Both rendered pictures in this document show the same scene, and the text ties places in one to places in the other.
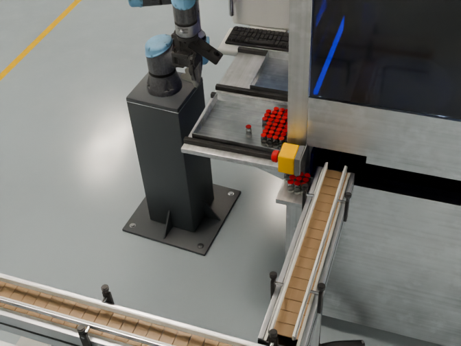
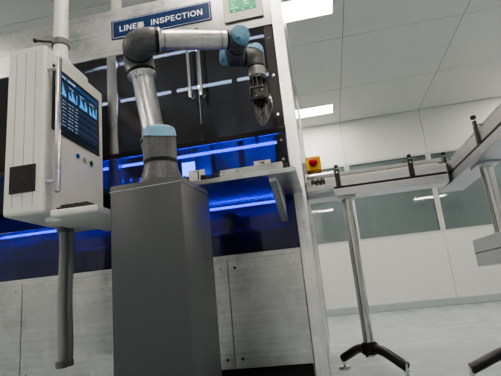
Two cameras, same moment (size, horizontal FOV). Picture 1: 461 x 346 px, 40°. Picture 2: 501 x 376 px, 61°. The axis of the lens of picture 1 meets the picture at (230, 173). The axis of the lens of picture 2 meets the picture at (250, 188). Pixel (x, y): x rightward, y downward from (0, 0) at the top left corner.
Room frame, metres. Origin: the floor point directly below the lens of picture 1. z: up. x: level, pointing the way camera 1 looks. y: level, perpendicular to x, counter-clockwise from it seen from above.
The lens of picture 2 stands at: (2.26, 1.72, 0.40)
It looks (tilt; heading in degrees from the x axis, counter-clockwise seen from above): 14 degrees up; 258
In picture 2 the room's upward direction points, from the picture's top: 6 degrees counter-clockwise
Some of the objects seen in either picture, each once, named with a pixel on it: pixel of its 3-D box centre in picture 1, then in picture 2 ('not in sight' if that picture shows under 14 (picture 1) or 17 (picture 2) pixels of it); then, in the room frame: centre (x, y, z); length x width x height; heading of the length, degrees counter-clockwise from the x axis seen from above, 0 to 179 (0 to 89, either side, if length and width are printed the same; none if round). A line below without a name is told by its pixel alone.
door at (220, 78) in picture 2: not in sight; (238, 81); (1.83, -0.31, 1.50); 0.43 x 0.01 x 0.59; 158
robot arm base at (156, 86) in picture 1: (162, 77); (161, 174); (2.25, 0.26, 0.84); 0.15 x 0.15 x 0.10
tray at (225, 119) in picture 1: (247, 123); (258, 180); (1.83, -0.08, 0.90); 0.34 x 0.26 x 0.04; 68
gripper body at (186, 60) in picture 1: (186, 48); (259, 90); (1.83, 0.12, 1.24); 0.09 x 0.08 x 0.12; 68
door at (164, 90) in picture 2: not in sight; (157, 96); (2.25, -0.47, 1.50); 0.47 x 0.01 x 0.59; 158
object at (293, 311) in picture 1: (311, 248); (373, 178); (1.20, -0.23, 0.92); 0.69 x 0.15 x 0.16; 158
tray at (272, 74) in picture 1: (300, 76); not in sight; (2.11, -0.31, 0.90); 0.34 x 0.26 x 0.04; 68
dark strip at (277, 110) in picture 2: not in sight; (275, 93); (1.66, -0.23, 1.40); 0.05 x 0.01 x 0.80; 158
